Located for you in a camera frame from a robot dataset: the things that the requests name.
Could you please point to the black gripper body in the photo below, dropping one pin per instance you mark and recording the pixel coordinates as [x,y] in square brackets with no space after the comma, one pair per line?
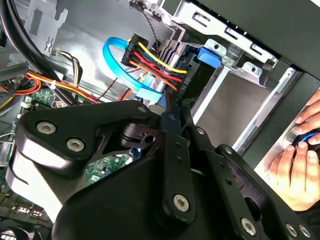
[120,207]

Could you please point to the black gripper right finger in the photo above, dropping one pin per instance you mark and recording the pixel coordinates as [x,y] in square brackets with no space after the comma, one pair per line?
[220,175]

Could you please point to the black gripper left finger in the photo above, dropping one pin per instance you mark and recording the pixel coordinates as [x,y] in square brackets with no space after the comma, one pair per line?
[75,120]

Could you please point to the hard disk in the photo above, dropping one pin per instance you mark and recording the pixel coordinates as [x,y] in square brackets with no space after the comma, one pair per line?
[209,58]

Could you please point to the person's left hand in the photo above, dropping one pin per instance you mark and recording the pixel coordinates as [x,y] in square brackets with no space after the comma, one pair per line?
[297,175]

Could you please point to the person's right hand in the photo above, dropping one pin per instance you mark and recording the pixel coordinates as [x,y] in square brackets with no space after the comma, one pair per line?
[308,112]

